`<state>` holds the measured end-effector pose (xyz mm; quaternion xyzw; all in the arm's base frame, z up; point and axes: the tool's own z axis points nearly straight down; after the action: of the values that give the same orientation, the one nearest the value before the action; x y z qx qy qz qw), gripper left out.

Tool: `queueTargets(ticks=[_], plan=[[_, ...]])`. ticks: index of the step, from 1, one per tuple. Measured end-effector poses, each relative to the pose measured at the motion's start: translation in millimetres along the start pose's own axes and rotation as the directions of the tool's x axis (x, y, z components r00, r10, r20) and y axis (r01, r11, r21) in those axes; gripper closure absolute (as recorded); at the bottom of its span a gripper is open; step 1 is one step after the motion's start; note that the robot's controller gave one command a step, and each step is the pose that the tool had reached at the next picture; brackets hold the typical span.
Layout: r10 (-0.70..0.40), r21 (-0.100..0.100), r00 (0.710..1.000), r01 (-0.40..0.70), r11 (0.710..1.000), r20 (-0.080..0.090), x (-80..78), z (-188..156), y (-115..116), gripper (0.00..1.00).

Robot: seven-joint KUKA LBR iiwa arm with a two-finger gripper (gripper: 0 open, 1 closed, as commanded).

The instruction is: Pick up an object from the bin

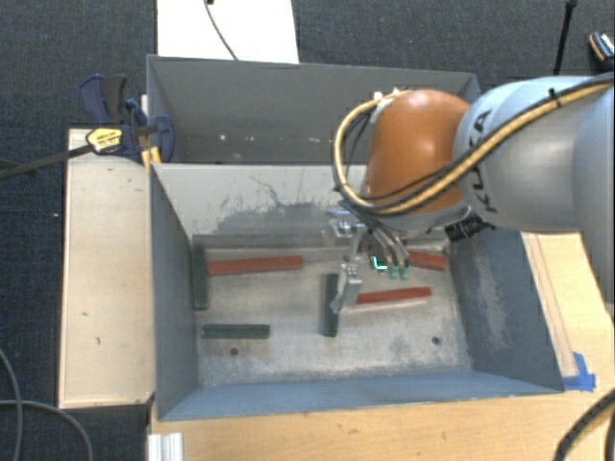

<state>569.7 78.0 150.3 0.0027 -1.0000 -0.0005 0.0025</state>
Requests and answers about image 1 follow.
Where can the black cylinder on white bracket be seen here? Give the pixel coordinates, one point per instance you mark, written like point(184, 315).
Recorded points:
point(462, 228)

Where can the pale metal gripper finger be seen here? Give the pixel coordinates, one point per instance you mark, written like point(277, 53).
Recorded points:
point(347, 288)
point(354, 243)

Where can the red-brown flat block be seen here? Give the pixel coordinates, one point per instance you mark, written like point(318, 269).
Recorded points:
point(394, 297)
point(428, 260)
point(254, 265)

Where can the pale wood flat board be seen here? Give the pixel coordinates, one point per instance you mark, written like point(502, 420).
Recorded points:
point(108, 276)

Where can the dark green flat block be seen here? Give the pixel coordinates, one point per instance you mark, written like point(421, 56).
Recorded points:
point(235, 331)
point(330, 322)
point(200, 279)

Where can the grey metal bin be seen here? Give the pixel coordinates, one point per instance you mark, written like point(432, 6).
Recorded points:
point(298, 353)

